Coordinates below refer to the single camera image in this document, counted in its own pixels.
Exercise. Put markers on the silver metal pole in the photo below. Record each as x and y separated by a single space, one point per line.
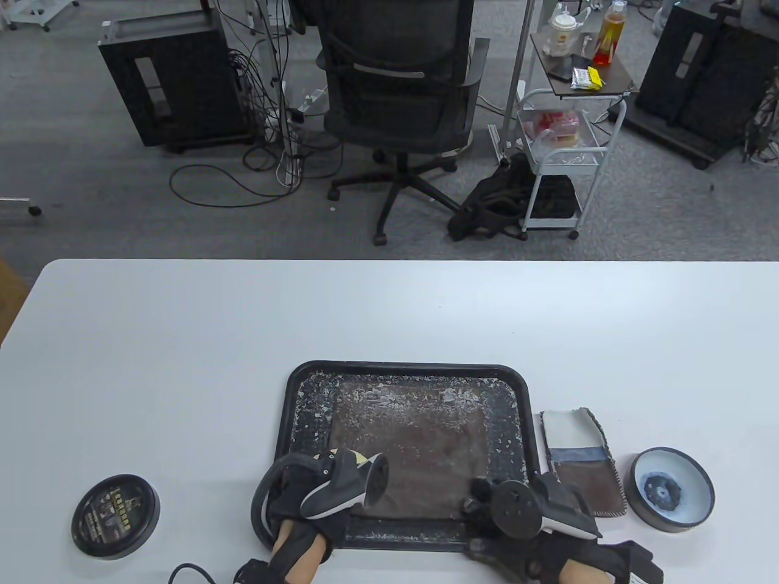
518 61

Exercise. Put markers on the black computer tower cabinet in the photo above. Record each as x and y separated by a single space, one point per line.
182 79

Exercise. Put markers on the white rolling cart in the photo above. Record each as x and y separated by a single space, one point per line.
614 76

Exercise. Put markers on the black backpack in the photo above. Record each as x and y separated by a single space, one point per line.
493 194

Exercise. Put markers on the black hanging bag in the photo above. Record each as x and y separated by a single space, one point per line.
301 15

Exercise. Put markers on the black office chair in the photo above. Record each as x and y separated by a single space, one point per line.
395 91

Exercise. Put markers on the black plastic tray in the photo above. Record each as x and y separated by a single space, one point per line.
304 426

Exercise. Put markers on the black equipment cabinet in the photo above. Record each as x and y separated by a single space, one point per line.
700 73

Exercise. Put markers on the brown leather bag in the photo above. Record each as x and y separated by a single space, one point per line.
420 438

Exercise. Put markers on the yellow black packet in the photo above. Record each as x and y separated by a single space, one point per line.
585 78

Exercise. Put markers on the black and white controller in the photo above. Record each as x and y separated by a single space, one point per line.
341 486
517 508

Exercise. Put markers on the person's right forearm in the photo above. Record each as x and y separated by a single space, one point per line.
584 575

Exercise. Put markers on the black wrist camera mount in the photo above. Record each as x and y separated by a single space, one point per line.
255 572

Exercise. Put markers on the white metal post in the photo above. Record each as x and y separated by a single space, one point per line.
268 61

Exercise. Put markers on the black leather care cream tin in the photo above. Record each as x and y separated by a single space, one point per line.
669 490

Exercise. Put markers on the white stand leg with caster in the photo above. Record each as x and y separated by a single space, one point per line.
15 204

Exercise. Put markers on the red snack package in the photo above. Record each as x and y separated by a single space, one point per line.
551 125

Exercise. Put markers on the white wheeled frame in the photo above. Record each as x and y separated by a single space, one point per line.
29 23

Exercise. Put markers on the person's left hand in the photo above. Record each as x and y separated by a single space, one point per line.
292 499

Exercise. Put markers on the black fabric bag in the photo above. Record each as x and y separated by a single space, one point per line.
554 198

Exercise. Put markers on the black printed tin lid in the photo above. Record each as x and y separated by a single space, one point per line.
115 517

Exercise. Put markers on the white lidded cup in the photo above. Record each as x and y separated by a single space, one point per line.
563 33

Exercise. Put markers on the white power strip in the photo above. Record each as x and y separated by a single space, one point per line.
310 100

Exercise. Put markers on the person's left forearm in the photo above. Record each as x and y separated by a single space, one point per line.
307 563

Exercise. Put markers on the person's right hand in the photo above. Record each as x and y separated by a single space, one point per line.
517 556

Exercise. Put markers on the yellow round sponge pad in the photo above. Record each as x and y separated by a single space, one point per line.
361 457

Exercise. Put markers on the white wiping cloth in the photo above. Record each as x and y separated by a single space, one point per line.
569 432

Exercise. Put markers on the black battery box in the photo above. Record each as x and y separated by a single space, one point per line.
639 566

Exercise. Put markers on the orange drink bottle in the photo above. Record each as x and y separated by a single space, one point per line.
610 36

